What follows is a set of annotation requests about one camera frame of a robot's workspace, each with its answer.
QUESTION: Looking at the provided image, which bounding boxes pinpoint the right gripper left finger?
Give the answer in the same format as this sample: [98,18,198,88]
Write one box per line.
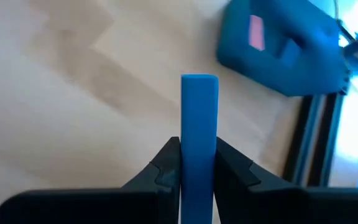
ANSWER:
[0,136,183,224]

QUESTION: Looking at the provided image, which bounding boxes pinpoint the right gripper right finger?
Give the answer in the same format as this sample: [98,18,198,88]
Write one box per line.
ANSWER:
[213,136,358,224]

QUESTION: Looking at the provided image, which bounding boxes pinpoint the blue block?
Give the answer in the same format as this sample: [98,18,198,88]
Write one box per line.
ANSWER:
[180,73,219,224]
[280,37,305,67]

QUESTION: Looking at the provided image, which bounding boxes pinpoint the pink block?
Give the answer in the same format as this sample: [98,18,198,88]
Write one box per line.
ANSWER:
[248,14,266,52]

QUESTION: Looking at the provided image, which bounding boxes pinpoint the blue bin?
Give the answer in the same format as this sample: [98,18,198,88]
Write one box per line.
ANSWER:
[215,0,351,98]

